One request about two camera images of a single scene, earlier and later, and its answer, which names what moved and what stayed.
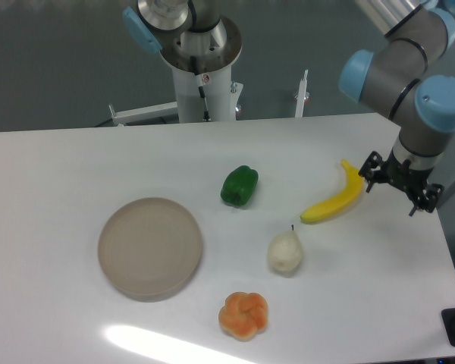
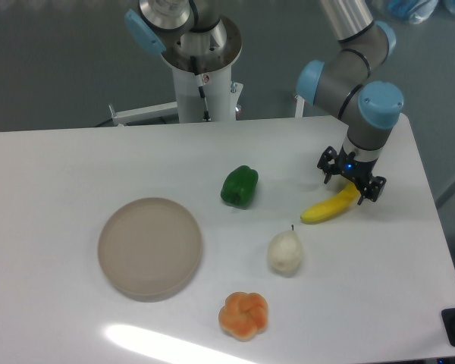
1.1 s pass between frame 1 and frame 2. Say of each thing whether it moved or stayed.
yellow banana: stayed
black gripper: moved
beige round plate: stayed
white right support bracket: stayed
